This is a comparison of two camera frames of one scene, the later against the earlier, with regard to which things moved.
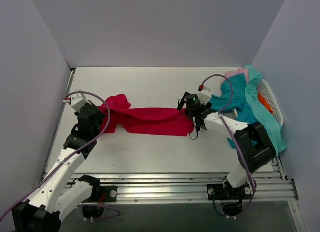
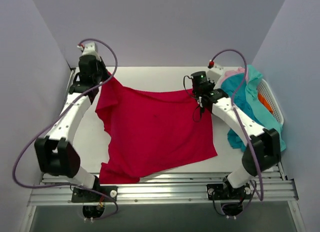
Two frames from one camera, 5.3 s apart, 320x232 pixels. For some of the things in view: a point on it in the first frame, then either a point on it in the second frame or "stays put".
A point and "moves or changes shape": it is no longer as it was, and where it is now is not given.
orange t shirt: x=262 y=98 stays put
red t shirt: x=151 y=121 moves or changes shape
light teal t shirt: x=260 y=112 stays put
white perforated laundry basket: x=263 y=87 stays put
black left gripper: x=97 y=112 → x=100 y=67
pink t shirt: x=240 y=70 stays put
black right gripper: x=187 y=107 → x=197 y=92
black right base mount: x=218 y=192 stays put
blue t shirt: x=234 y=95 stays put
